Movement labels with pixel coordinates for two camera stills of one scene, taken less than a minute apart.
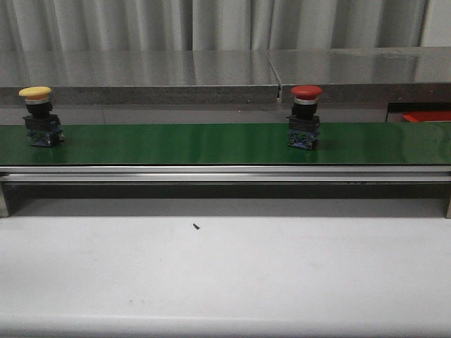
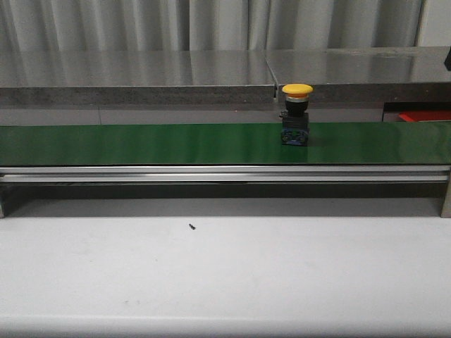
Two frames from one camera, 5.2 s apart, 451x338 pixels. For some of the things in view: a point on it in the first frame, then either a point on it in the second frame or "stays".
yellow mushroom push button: x=44 y=128 → x=295 y=120
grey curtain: x=161 y=25 stays
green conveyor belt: x=381 y=143 stays
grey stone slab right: x=368 y=74 stays
